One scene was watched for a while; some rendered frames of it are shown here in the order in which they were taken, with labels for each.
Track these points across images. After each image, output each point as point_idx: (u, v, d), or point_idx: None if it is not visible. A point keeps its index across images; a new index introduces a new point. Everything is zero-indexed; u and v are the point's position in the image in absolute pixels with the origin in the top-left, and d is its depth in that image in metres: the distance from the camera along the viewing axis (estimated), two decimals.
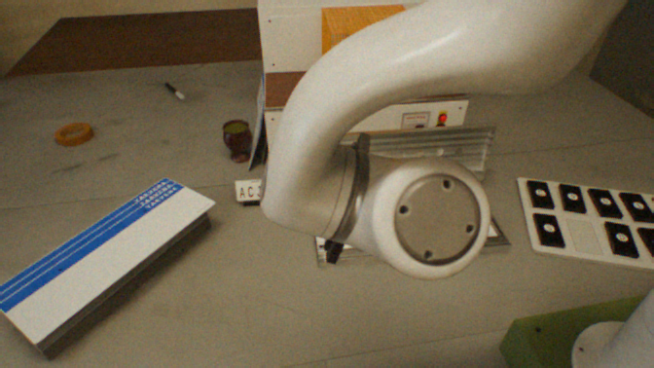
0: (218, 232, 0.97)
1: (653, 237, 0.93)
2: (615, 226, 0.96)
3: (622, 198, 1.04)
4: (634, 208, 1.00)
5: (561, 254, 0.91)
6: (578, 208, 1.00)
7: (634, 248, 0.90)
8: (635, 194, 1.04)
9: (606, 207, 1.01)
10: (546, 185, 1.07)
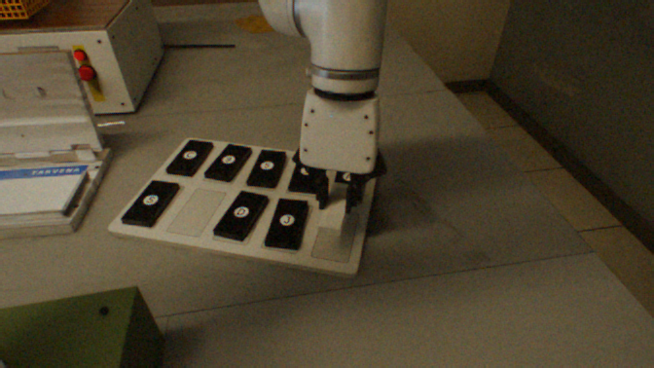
0: None
1: (289, 211, 0.65)
2: (251, 198, 0.67)
3: None
4: (298, 174, 0.72)
5: (138, 236, 0.62)
6: (219, 175, 0.71)
7: (243, 227, 0.62)
8: None
9: (262, 173, 0.72)
10: (208, 146, 0.78)
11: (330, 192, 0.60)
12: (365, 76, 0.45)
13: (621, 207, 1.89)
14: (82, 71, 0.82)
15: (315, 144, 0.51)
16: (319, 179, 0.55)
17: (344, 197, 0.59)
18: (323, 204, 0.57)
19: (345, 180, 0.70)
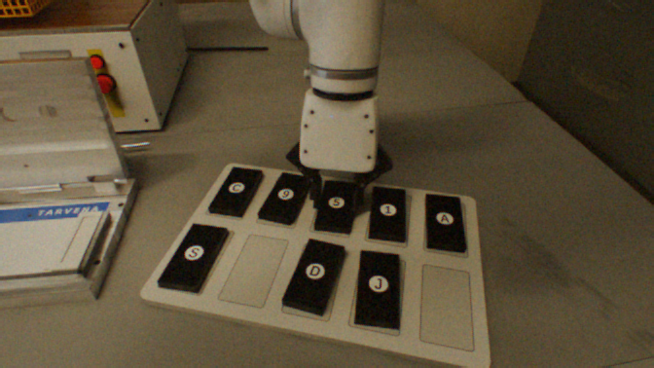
0: None
1: (378, 270, 0.49)
2: (323, 248, 0.52)
3: (372, 197, 0.59)
4: (378, 215, 0.56)
5: (182, 306, 0.46)
6: (277, 216, 0.56)
7: (321, 294, 0.46)
8: (395, 190, 0.60)
9: (331, 214, 0.56)
10: (258, 175, 0.63)
11: (73, 225, 0.53)
12: (365, 75, 0.45)
13: None
14: (99, 82, 0.66)
15: (315, 145, 0.51)
16: (313, 178, 0.55)
17: (90, 227, 0.53)
18: (317, 203, 0.56)
19: (440, 224, 0.55)
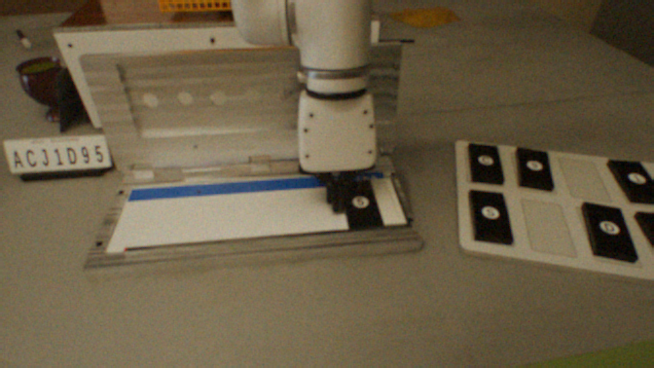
0: None
1: None
2: (599, 210, 0.59)
3: (611, 167, 0.67)
4: (630, 183, 0.63)
5: (505, 255, 0.53)
6: (541, 184, 0.63)
7: (629, 245, 0.53)
8: (632, 162, 0.67)
9: (360, 214, 0.56)
10: (496, 150, 0.70)
11: (374, 189, 0.60)
12: (363, 72, 0.46)
13: None
14: None
15: (317, 148, 0.50)
16: (330, 181, 0.54)
17: (388, 191, 0.60)
18: (337, 206, 0.56)
19: None
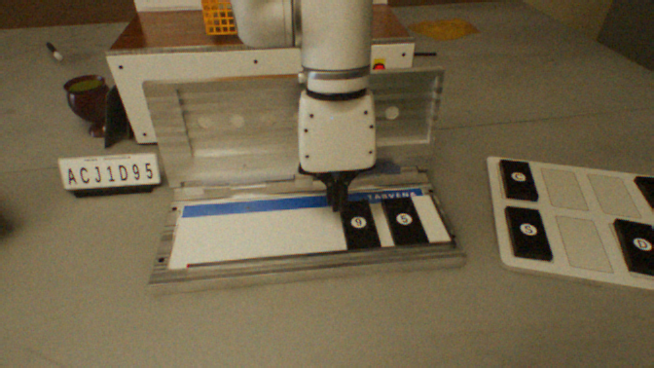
0: (18, 236, 0.63)
1: None
2: (631, 227, 0.62)
3: (639, 184, 0.70)
4: None
5: (545, 271, 0.56)
6: (368, 245, 0.57)
7: None
8: None
9: (405, 231, 0.59)
10: (527, 166, 0.73)
11: (416, 206, 0.63)
12: (363, 72, 0.46)
13: None
14: None
15: (317, 148, 0.50)
16: (330, 181, 0.54)
17: (429, 207, 0.63)
18: (337, 206, 0.56)
19: None
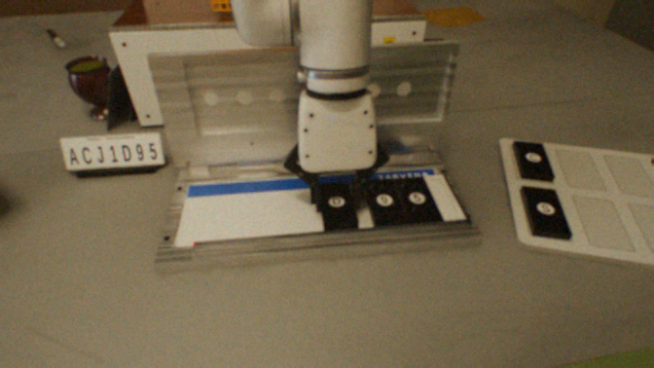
0: (18, 216, 0.61)
1: None
2: (331, 188, 0.62)
3: None
4: None
5: (564, 250, 0.55)
6: (396, 222, 0.55)
7: (351, 213, 0.56)
8: None
9: (418, 209, 0.57)
10: (542, 147, 0.71)
11: (428, 186, 0.61)
12: (363, 72, 0.46)
13: None
14: None
15: (317, 148, 0.50)
16: (314, 182, 0.54)
17: (443, 187, 0.61)
18: (320, 206, 0.56)
19: None
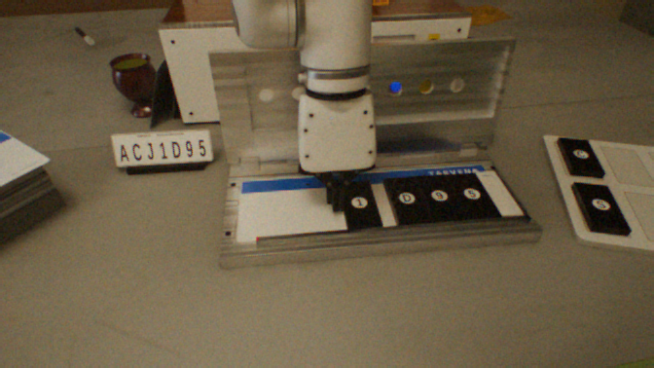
0: (74, 212, 0.61)
1: None
2: (398, 183, 0.62)
3: None
4: (351, 209, 0.57)
5: (624, 245, 0.55)
6: (454, 218, 0.56)
7: (424, 211, 0.57)
8: (360, 182, 0.61)
9: (475, 205, 0.58)
10: (588, 144, 0.71)
11: (482, 182, 0.61)
12: (363, 72, 0.46)
13: None
14: None
15: (317, 148, 0.50)
16: (330, 181, 0.54)
17: (496, 183, 0.61)
18: (337, 206, 0.56)
19: None
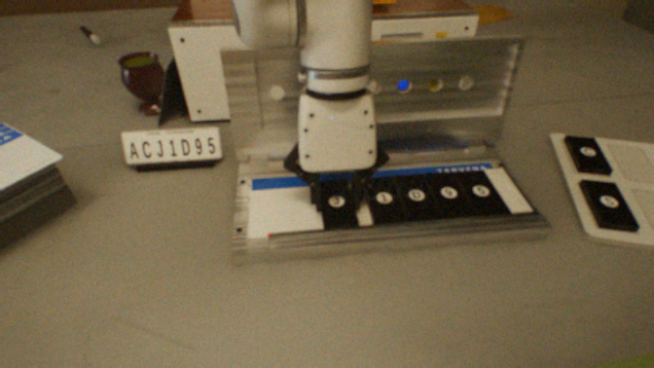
0: (85, 208, 0.61)
1: (334, 192, 0.60)
2: (407, 180, 0.62)
3: (364, 188, 0.61)
4: (376, 204, 0.58)
5: (633, 241, 0.55)
6: (464, 214, 0.56)
7: (434, 207, 0.57)
8: (384, 178, 0.62)
9: (485, 202, 0.58)
10: (595, 141, 0.72)
11: (490, 179, 0.62)
12: (363, 72, 0.46)
13: None
14: None
15: (317, 148, 0.50)
16: (314, 182, 0.54)
17: (504, 180, 0.62)
18: (320, 206, 0.56)
19: None
